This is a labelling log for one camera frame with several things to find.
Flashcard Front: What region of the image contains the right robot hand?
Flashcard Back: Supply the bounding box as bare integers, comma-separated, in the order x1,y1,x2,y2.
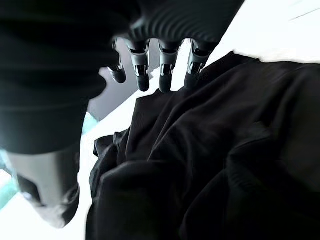
0,0,246,229

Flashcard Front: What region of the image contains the black garment with blue print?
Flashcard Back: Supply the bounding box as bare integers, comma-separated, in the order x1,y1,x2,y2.
84,51,320,240

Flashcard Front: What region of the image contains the white bed sheet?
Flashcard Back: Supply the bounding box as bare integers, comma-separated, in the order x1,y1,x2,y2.
0,0,320,240

